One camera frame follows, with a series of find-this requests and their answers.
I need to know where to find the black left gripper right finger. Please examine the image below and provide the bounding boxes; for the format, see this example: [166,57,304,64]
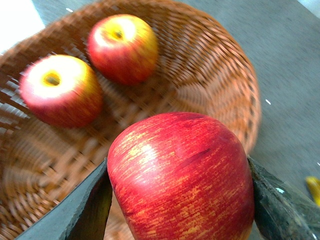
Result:
[247,156,320,240]

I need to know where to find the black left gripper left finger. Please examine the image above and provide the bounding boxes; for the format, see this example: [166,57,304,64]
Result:
[17,159,113,240]

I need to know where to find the yellow banana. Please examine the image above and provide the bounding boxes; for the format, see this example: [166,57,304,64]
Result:
[305,176,320,206]

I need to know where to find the red yellow apple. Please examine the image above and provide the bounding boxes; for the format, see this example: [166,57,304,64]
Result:
[87,14,159,85]
[19,54,103,128]

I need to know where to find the left wicker basket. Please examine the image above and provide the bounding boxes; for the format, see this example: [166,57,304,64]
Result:
[0,0,261,240]

